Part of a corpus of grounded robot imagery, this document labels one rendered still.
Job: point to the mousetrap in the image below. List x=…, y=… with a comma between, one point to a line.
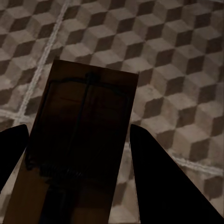
x=71, y=164

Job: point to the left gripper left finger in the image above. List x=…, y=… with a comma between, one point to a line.
x=13, y=142

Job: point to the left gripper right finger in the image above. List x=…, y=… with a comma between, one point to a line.
x=165, y=194

